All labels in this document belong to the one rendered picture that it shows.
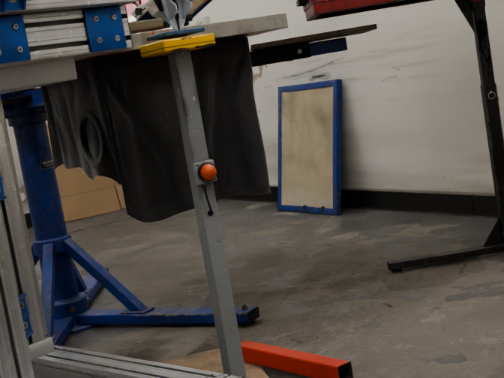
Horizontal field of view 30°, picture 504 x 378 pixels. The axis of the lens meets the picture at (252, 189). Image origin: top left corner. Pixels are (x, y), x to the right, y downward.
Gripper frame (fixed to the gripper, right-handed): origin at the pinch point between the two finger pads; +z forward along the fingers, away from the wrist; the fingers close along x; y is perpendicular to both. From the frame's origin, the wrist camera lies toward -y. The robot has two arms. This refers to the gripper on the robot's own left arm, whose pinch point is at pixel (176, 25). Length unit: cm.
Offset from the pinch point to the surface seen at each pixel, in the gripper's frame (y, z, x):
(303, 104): -267, 36, 207
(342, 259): -139, 98, 129
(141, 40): -17.2, 0.9, -1.2
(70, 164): -62, 29, -9
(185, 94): 1.9, 15.3, -1.8
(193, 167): 2.3, 31.7, -3.3
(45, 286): -143, 76, 0
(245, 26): -17.0, 1.4, 28.0
